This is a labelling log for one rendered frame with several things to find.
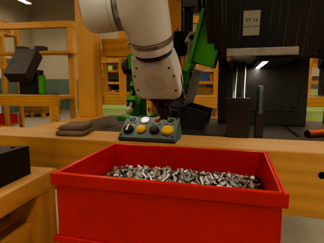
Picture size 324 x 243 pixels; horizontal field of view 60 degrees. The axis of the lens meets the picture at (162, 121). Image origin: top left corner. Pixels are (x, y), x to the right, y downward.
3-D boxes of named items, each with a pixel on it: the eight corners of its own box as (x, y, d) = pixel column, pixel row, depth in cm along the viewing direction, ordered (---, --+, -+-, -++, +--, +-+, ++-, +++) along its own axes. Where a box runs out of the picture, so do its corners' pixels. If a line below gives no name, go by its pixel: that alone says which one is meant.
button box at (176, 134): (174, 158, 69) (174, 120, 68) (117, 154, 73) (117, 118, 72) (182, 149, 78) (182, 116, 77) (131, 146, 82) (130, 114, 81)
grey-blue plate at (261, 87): (263, 138, 76) (265, 86, 74) (255, 137, 77) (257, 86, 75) (260, 132, 85) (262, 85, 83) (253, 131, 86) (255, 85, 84)
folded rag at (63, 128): (83, 136, 78) (82, 126, 78) (55, 136, 79) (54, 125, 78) (94, 130, 88) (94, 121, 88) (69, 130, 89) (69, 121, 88)
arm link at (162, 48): (121, 47, 52) (125, 61, 54) (167, 46, 50) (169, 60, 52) (133, 27, 58) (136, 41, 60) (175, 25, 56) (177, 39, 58)
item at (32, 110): (44, 117, 889) (43, 103, 883) (20, 117, 897) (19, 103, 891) (61, 113, 1007) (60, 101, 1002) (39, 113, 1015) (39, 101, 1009)
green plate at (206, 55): (208, 82, 86) (228, 13, 83) (182, 75, 88) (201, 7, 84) (212, 82, 97) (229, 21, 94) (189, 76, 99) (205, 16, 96)
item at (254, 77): (305, 126, 96) (313, 24, 92) (216, 123, 104) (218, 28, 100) (295, 120, 114) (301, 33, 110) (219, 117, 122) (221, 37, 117)
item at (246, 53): (298, 60, 64) (299, 46, 63) (225, 61, 68) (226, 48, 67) (276, 68, 101) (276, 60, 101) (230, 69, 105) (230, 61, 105)
